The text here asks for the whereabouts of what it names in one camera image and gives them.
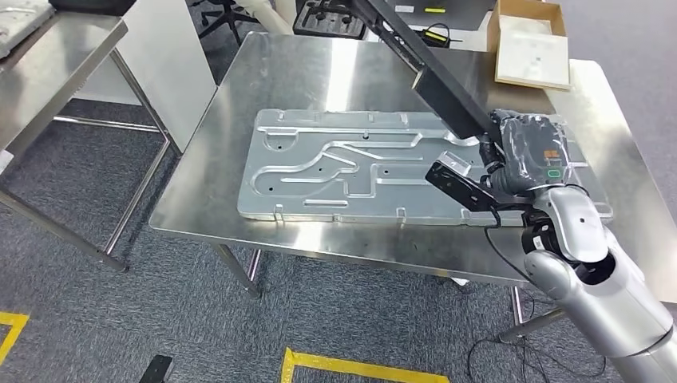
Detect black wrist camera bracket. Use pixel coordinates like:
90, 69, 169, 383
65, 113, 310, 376
426, 160, 535, 214
138, 355, 176, 383

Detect yellow floor tape square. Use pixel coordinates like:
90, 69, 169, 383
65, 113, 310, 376
280, 347, 450, 383
0, 311, 30, 367

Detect black office chair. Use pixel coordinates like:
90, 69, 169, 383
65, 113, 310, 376
198, 0, 261, 47

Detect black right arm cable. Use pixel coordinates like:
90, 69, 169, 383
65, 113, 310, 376
482, 208, 532, 282

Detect grey stamped metal plate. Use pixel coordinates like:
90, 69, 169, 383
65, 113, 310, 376
236, 108, 615, 228

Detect black right wrist camera bracket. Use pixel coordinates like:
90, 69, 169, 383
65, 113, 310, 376
426, 160, 535, 214

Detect stainless steel workbench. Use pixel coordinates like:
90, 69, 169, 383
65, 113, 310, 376
149, 31, 677, 345

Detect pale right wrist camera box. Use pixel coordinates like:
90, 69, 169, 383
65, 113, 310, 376
437, 150, 473, 176

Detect black tangled floor cable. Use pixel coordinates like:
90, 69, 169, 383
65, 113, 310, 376
468, 287, 608, 383

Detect grey flat mat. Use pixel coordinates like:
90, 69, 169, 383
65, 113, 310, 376
386, 0, 498, 32

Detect stainless steel side table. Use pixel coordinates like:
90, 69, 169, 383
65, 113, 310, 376
0, 11, 173, 274

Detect black device with yellow label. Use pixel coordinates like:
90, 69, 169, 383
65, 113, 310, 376
420, 22, 464, 49

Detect white foam sheet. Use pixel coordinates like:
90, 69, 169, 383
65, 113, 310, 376
495, 14, 571, 89

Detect person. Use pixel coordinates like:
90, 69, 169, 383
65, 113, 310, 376
238, 0, 297, 36

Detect black left wrist camera bracket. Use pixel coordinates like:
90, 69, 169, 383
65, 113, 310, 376
138, 355, 176, 383

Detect black plastic frame part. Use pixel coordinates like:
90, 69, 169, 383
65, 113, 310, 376
351, 0, 502, 144

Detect open cardboard box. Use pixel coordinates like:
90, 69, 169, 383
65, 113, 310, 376
486, 0, 573, 92

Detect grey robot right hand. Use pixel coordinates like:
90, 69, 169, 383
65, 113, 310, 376
478, 109, 572, 192

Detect black moulded tool tray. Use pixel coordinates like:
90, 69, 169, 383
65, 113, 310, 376
292, 0, 370, 41

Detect black hard case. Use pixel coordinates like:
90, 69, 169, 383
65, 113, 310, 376
47, 0, 139, 17

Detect white cabinet panel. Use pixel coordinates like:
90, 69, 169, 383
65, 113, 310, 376
73, 0, 219, 154

